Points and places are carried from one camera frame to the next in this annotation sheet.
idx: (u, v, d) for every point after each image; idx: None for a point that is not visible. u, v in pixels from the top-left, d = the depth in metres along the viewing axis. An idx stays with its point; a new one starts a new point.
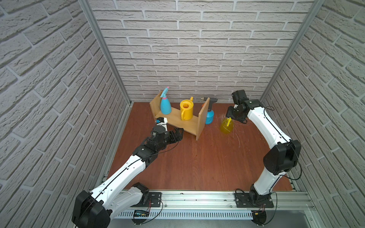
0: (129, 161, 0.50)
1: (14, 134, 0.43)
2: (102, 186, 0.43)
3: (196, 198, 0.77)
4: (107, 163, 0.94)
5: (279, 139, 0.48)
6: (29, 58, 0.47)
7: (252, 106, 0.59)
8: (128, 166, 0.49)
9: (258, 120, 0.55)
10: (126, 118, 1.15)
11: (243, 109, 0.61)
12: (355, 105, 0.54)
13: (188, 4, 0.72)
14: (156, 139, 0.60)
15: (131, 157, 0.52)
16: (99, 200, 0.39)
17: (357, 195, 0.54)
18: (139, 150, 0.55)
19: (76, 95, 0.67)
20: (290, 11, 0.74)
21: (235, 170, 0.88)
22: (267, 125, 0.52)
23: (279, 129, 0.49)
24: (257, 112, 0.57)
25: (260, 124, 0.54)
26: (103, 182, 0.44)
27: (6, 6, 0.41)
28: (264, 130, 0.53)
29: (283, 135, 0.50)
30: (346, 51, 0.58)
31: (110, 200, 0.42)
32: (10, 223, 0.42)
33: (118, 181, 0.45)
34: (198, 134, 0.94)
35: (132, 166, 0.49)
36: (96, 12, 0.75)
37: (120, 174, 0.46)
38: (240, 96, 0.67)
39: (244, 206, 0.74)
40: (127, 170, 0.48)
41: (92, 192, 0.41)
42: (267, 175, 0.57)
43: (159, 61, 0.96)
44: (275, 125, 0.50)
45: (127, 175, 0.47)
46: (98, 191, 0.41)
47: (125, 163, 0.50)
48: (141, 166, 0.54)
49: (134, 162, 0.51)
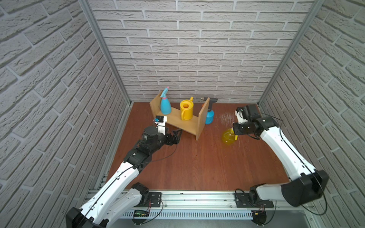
0: (120, 170, 0.48)
1: (14, 134, 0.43)
2: (92, 201, 0.41)
3: (196, 198, 0.77)
4: (107, 162, 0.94)
5: (302, 170, 0.42)
6: (29, 58, 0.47)
7: (266, 125, 0.53)
8: (118, 175, 0.46)
9: (273, 143, 0.49)
10: (126, 118, 1.15)
11: (255, 128, 0.55)
12: (355, 105, 0.54)
13: (189, 4, 0.71)
14: (148, 142, 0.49)
15: (123, 165, 0.49)
16: (89, 217, 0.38)
17: (358, 196, 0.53)
18: (131, 156, 0.51)
19: (76, 95, 0.67)
20: (290, 11, 0.74)
21: (235, 170, 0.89)
22: (286, 149, 0.46)
23: (301, 156, 0.45)
24: (273, 133, 0.50)
25: (276, 147, 0.49)
26: (93, 196, 0.42)
27: (6, 5, 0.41)
28: (283, 156, 0.47)
29: (306, 164, 0.43)
30: (346, 51, 0.58)
31: (102, 214, 0.41)
32: (10, 223, 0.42)
33: (109, 194, 0.42)
34: (198, 134, 0.94)
35: (123, 175, 0.47)
36: (95, 12, 0.75)
37: (110, 185, 0.44)
38: (251, 111, 0.60)
39: (244, 206, 0.74)
40: (117, 180, 0.45)
41: (81, 208, 0.39)
42: (278, 193, 0.54)
43: (159, 61, 0.96)
44: (295, 149, 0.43)
45: (118, 185, 0.45)
46: (88, 206, 0.40)
47: (116, 172, 0.47)
48: (134, 173, 0.50)
49: (126, 171, 0.48)
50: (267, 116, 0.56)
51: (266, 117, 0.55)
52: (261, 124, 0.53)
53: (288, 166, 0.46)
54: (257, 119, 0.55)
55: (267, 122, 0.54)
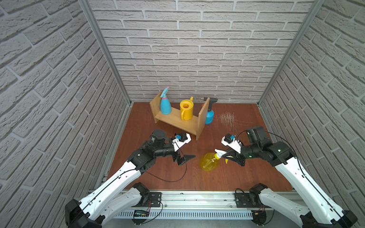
0: (123, 169, 0.48)
1: (14, 134, 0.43)
2: (91, 196, 0.41)
3: (196, 198, 0.77)
4: (107, 162, 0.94)
5: (331, 215, 0.38)
6: (29, 58, 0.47)
7: (282, 155, 0.46)
8: (120, 175, 0.46)
9: (294, 179, 0.45)
10: (126, 118, 1.15)
11: (271, 159, 0.47)
12: (355, 105, 0.54)
13: (189, 4, 0.71)
14: (155, 144, 0.57)
15: (126, 164, 0.49)
16: (86, 212, 0.39)
17: (358, 196, 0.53)
18: (135, 156, 0.51)
19: (76, 95, 0.67)
20: (290, 11, 0.74)
21: (235, 169, 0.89)
22: (309, 188, 0.42)
23: (326, 196, 0.40)
24: (292, 168, 0.44)
25: (298, 184, 0.44)
26: (92, 192, 0.42)
27: (6, 6, 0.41)
28: (306, 195, 0.43)
29: (334, 206, 0.39)
30: (346, 51, 0.58)
31: (98, 211, 0.41)
32: (10, 223, 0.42)
33: (108, 192, 0.43)
34: (198, 134, 0.94)
35: (125, 176, 0.46)
36: (96, 12, 0.75)
37: (111, 182, 0.44)
38: (260, 136, 0.52)
39: (244, 206, 0.74)
40: (118, 178, 0.46)
41: (81, 201, 0.40)
42: (293, 216, 0.52)
43: (159, 61, 0.96)
44: (317, 186, 0.42)
45: (119, 184, 0.45)
46: (86, 201, 0.40)
47: (119, 171, 0.47)
48: (134, 175, 0.50)
49: (128, 171, 0.47)
50: (281, 145, 0.49)
51: (280, 145, 0.49)
52: (276, 156, 0.46)
53: (313, 208, 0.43)
54: (270, 148, 0.48)
55: (283, 153, 0.47)
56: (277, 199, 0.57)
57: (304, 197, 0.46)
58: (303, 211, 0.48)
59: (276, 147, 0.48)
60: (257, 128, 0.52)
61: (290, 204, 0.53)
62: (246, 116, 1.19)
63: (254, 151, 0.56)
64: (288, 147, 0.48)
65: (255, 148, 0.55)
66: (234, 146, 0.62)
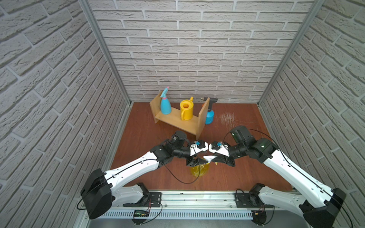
0: (145, 156, 0.52)
1: (14, 134, 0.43)
2: (115, 171, 0.44)
3: (196, 198, 0.77)
4: (107, 163, 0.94)
5: (323, 197, 0.40)
6: (29, 58, 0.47)
7: (266, 150, 0.49)
8: (142, 160, 0.50)
9: (283, 169, 0.46)
10: (126, 118, 1.15)
11: (257, 156, 0.49)
12: (355, 105, 0.54)
13: (189, 4, 0.71)
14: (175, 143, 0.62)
15: (149, 153, 0.53)
16: (109, 183, 0.41)
17: (358, 196, 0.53)
18: (157, 149, 0.56)
19: (76, 95, 0.67)
20: (290, 11, 0.74)
21: (235, 168, 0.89)
22: (298, 176, 0.44)
23: (314, 179, 0.43)
24: (277, 161, 0.47)
25: (287, 174, 0.46)
26: (117, 168, 0.45)
27: (6, 6, 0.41)
28: (297, 183, 0.44)
29: (323, 188, 0.41)
30: (346, 51, 0.58)
31: (118, 185, 0.44)
32: (10, 223, 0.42)
33: (129, 171, 0.46)
34: (198, 134, 0.94)
35: (146, 163, 0.51)
36: (95, 12, 0.75)
37: (134, 165, 0.48)
38: (244, 136, 0.54)
39: (244, 206, 0.74)
40: (141, 163, 0.49)
41: (106, 172, 0.43)
42: (292, 207, 0.52)
43: (159, 61, 0.96)
44: (303, 172, 0.44)
45: (139, 168, 0.49)
46: (110, 174, 0.43)
47: (141, 157, 0.51)
48: (154, 165, 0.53)
49: (150, 159, 0.52)
50: (263, 141, 0.52)
51: (264, 142, 0.51)
52: (261, 152, 0.49)
53: (307, 194, 0.43)
54: (255, 147, 0.51)
55: (266, 148, 0.49)
56: (276, 195, 0.58)
57: (296, 186, 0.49)
58: (301, 200, 0.49)
59: (260, 144, 0.51)
60: (241, 128, 0.54)
61: (287, 196, 0.54)
62: (246, 116, 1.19)
63: (241, 150, 0.57)
64: (270, 143, 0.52)
65: (241, 147, 0.57)
66: (223, 151, 0.61)
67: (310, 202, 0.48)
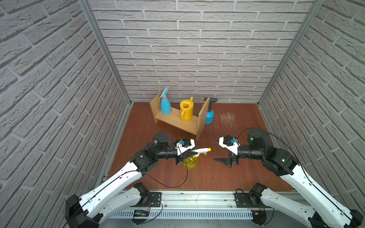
0: (124, 169, 0.48)
1: (14, 134, 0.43)
2: (91, 194, 0.42)
3: (196, 198, 0.77)
4: (107, 162, 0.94)
5: (343, 220, 0.39)
6: (29, 58, 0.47)
7: (287, 166, 0.44)
8: (120, 175, 0.46)
9: (301, 186, 0.44)
10: (126, 118, 1.15)
11: (275, 170, 0.45)
12: (355, 105, 0.54)
13: (189, 4, 0.71)
14: (157, 147, 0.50)
15: (129, 164, 0.49)
16: (84, 209, 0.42)
17: (358, 196, 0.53)
18: (138, 157, 0.51)
19: (76, 95, 0.67)
20: (290, 11, 0.74)
21: (235, 168, 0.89)
22: (316, 194, 0.42)
23: (334, 200, 0.41)
24: (299, 178, 0.43)
25: (305, 191, 0.44)
26: (92, 190, 0.43)
27: (6, 6, 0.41)
28: (315, 202, 0.43)
29: (343, 210, 0.39)
30: (346, 51, 0.58)
31: (96, 209, 0.41)
32: (10, 223, 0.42)
33: (106, 191, 0.43)
34: (198, 134, 0.94)
35: (125, 176, 0.46)
36: (95, 12, 0.75)
37: (111, 181, 0.45)
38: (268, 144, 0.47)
39: (244, 206, 0.74)
40: (119, 178, 0.46)
41: (81, 198, 0.41)
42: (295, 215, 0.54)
43: (159, 61, 0.96)
44: (322, 190, 0.42)
45: (119, 184, 0.45)
46: (86, 198, 0.41)
47: (120, 170, 0.47)
48: (135, 176, 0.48)
49: (129, 172, 0.47)
50: (282, 154, 0.47)
51: (283, 155, 0.47)
52: (281, 166, 0.44)
53: (323, 213, 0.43)
54: (274, 160, 0.46)
55: (287, 163, 0.45)
56: (279, 201, 0.58)
57: (311, 203, 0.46)
58: (310, 213, 0.49)
59: (279, 157, 0.46)
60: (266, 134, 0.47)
61: (292, 204, 0.54)
62: (246, 116, 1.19)
63: (253, 153, 0.52)
64: (290, 156, 0.46)
65: (255, 150, 0.52)
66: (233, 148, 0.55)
67: (322, 219, 0.46)
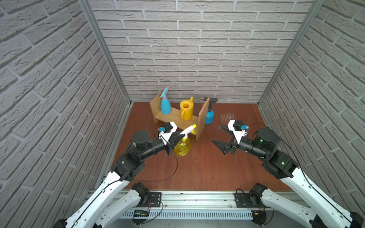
0: (106, 181, 0.44)
1: (14, 134, 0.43)
2: (77, 215, 0.39)
3: (196, 198, 0.77)
4: (107, 162, 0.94)
5: (343, 222, 0.39)
6: (29, 58, 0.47)
7: (287, 168, 0.45)
8: (104, 188, 0.43)
9: (301, 191, 0.45)
10: (126, 118, 1.15)
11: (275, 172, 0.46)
12: (355, 105, 0.54)
13: (189, 4, 0.71)
14: (138, 150, 0.47)
15: (111, 174, 0.45)
16: None
17: (357, 196, 0.54)
18: (119, 165, 0.46)
19: (76, 95, 0.67)
20: (290, 11, 0.74)
21: (235, 169, 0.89)
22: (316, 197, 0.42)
23: (334, 202, 0.41)
24: (298, 181, 0.44)
25: (305, 194, 0.45)
26: (77, 211, 0.40)
27: (6, 6, 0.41)
28: (315, 205, 0.44)
29: (343, 213, 0.40)
30: (346, 51, 0.58)
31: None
32: (10, 223, 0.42)
33: (91, 210, 0.40)
34: (198, 134, 0.94)
35: (109, 189, 0.43)
36: (95, 12, 0.75)
37: (95, 197, 0.41)
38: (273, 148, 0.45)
39: (244, 206, 0.74)
40: (102, 193, 0.42)
41: (67, 222, 0.39)
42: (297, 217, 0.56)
43: (159, 61, 0.96)
44: (321, 192, 0.42)
45: (103, 199, 0.42)
46: (72, 221, 0.39)
47: (103, 183, 0.44)
48: (119, 186, 0.45)
49: (111, 183, 0.43)
50: (282, 156, 0.48)
51: (283, 157, 0.47)
52: (281, 169, 0.45)
53: (324, 215, 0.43)
54: (274, 163, 0.46)
55: (287, 166, 0.46)
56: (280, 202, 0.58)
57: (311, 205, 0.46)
58: (311, 215, 0.49)
59: (279, 160, 0.47)
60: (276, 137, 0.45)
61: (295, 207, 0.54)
62: (246, 116, 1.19)
63: (254, 149, 0.51)
64: (290, 158, 0.47)
65: (257, 147, 0.49)
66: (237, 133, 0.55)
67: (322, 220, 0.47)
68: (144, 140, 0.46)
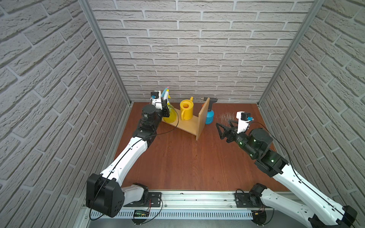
0: (131, 142, 0.51)
1: (14, 134, 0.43)
2: (111, 167, 0.43)
3: (196, 198, 0.77)
4: (106, 162, 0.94)
5: (335, 215, 0.40)
6: (29, 58, 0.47)
7: (276, 165, 0.48)
8: (131, 146, 0.50)
9: (292, 186, 0.47)
10: (126, 118, 1.15)
11: (265, 169, 0.49)
12: (355, 105, 0.54)
13: (188, 4, 0.72)
14: (149, 119, 0.58)
15: (133, 138, 0.53)
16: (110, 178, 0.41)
17: (358, 196, 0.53)
18: (139, 133, 0.55)
19: (76, 95, 0.67)
20: (290, 11, 0.74)
21: (235, 169, 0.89)
22: (307, 192, 0.44)
23: (325, 196, 0.42)
24: (288, 176, 0.46)
25: (297, 190, 0.46)
26: (111, 164, 0.44)
27: (6, 6, 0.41)
28: (307, 200, 0.45)
29: (334, 206, 0.41)
30: (346, 51, 0.58)
31: (121, 176, 0.43)
32: (10, 223, 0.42)
33: (125, 160, 0.46)
34: (198, 134, 0.94)
35: (136, 146, 0.51)
36: (95, 12, 0.75)
37: (125, 153, 0.48)
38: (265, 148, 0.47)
39: (244, 206, 0.74)
40: (131, 149, 0.49)
41: (102, 173, 0.41)
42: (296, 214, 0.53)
43: (159, 61, 0.96)
44: (313, 187, 0.44)
45: (133, 153, 0.49)
46: (108, 171, 0.42)
47: (128, 144, 0.51)
48: (143, 145, 0.54)
49: (137, 142, 0.52)
50: (273, 154, 0.51)
51: (274, 155, 0.51)
52: (271, 166, 0.48)
53: (316, 209, 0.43)
54: (265, 161, 0.50)
55: (276, 163, 0.49)
56: (280, 201, 0.58)
57: (304, 201, 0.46)
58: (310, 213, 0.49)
59: (269, 158, 0.50)
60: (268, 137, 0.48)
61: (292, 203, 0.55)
62: None
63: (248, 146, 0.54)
64: (280, 156, 0.50)
65: (249, 146, 0.52)
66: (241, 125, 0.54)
67: (319, 218, 0.48)
68: (153, 110, 0.57)
